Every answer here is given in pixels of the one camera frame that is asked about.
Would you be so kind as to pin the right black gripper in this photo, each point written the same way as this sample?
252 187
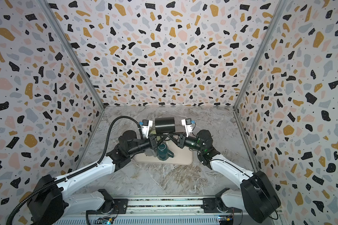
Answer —
183 139

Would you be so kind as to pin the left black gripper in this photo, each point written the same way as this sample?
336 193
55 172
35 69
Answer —
152 141

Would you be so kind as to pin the black mug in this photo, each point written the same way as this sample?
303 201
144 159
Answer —
165 125

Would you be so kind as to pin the dark green faceted mug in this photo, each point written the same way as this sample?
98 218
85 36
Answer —
163 152

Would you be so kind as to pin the grey mug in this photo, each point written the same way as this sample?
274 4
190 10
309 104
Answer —
151 152

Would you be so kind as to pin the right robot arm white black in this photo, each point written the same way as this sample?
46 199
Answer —
255 195

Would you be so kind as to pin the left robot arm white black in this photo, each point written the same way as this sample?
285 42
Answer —
50 198

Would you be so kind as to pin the beige plastic tray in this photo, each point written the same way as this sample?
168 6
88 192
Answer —
181 156

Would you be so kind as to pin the right circuit board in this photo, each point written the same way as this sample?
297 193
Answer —
225 220

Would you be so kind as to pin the circuit board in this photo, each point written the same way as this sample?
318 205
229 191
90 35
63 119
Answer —
105 221
225 220

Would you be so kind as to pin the left circuit board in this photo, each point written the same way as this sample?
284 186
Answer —
105 221

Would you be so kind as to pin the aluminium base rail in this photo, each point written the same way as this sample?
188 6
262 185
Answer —
159 210

